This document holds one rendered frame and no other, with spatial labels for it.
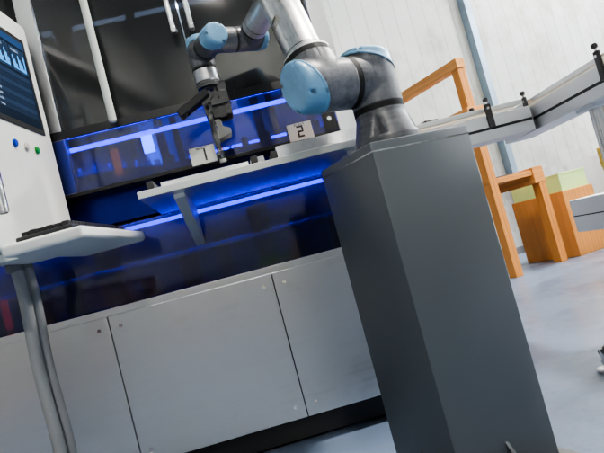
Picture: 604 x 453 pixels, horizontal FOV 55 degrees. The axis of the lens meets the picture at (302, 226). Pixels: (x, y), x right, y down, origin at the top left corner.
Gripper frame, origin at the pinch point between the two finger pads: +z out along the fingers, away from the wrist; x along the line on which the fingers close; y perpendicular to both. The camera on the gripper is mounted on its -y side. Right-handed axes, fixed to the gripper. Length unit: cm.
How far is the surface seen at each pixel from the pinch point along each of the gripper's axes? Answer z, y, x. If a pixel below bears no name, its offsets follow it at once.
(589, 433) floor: 100, 71, -40
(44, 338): 43, -62, -4
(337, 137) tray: 10.1, 33.0, -22.4
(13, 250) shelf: 21, -51, -42
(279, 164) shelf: 13.9, 15.0, -25.0
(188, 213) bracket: 19.0, -13.0, -9.2
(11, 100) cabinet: -24, -53, -13
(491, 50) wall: -142, 344, 486
